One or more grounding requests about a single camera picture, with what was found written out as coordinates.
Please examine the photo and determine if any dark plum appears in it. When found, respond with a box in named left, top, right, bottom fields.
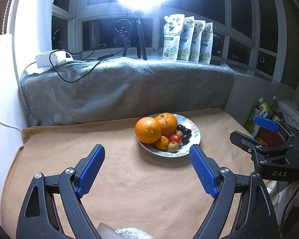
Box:
left=183, top=128, right=192, bottom=135
left=182, top=134, right=190, bottom=144
left=177, top=125, right=186, bottom=132

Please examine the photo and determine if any brown kiwi berry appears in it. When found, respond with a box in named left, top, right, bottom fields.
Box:
left=175, top=130, right=183, bottom=137
left=167, top=141, right=179, bottom=153

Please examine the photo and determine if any red tomato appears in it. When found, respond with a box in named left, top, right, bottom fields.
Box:
left=169, top=134, right=182, bottom=145

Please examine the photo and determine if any large rough orange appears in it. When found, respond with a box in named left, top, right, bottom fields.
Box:
left=154, top=113, right=178, bottom=136

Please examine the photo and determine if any small mandarin with stem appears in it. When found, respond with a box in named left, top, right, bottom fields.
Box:
left=154, top=135, right=169, bottom=151

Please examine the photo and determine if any large smooth orange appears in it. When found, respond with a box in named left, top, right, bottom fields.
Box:
left=134, top=117, right=162, bottom=144

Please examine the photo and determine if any white gloved right hand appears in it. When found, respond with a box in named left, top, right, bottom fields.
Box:
left=265, top=180, right=299, bottom=225

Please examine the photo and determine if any green snack package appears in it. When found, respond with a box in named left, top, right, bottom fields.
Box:
left=244, top=97, right=272, bottom=137

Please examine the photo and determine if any white floral plate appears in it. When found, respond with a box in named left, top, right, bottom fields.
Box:
left=138, top=113, right=201, bottom=158

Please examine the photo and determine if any tan blanket mat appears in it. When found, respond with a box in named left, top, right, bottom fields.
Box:
left=0, top=108, right=275, bottom=239

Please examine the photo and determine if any refill pouch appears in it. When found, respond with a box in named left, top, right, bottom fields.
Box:
left=178, top=16, right=195, bottom=61
left=162, top=14, right=185, bottom=60
left=199, top=22, right=213, bottom=64
left=189, top=20, right=206, bottom=62

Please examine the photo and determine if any grey blanket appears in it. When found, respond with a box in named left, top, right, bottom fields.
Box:
left=20, top=57, right=235, bottom=126

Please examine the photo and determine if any white power strip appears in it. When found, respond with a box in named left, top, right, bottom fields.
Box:
left=35, top=50, right=73, bottom=68

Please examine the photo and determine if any black tripod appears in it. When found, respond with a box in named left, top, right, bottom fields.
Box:
left=127, top=10, right=147, bottom=61

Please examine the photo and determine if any white cable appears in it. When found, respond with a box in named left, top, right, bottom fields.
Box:
left=0, top=110, right=23, bottom=133

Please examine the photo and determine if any black cable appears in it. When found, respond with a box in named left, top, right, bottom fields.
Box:
left=49, top=48, right=124, bottom=84

